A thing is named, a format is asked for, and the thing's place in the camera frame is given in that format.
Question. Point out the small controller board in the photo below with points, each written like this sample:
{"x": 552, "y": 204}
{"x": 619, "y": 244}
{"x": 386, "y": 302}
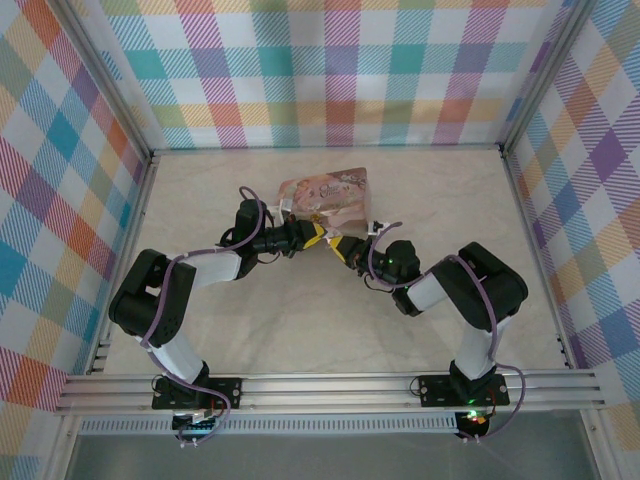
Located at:
{"x": 197, "y": 420}
{"x": 472, "y": 422}

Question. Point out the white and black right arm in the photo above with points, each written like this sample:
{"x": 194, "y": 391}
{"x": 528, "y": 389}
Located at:
{"x": 510, "y": 295}

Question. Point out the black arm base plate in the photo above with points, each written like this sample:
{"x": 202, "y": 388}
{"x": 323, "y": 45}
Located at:
{"x": 230, "y": 392}
{"x": 435, "y": 390}

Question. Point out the pink illustrated tin box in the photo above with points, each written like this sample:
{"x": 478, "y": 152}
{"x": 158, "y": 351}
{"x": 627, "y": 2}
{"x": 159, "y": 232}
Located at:
{"x": 335, "y": 195}

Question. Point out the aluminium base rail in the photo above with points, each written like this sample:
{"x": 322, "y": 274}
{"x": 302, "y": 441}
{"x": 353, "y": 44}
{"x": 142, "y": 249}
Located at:
{"x": 325, "y": 392}

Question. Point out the aluminium frame post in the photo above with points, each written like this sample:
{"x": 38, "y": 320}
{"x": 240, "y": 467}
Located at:
{"x": 545, "y": 75}
{"x": 109, "y": 75}

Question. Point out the aluminium frame side rail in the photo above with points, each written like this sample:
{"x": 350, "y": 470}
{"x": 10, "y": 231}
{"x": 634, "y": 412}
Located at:
{"x": 129, "y": 240}
{"x": 522, "y": 200}

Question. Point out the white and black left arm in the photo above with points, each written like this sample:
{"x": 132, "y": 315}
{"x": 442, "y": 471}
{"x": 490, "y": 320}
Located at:
{"x": 135, "y": 305}

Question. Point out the aluminium frame crossbar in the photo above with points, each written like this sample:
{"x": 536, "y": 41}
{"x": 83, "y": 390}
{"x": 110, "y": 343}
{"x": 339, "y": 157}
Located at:
{"x": 325, "y": 147}

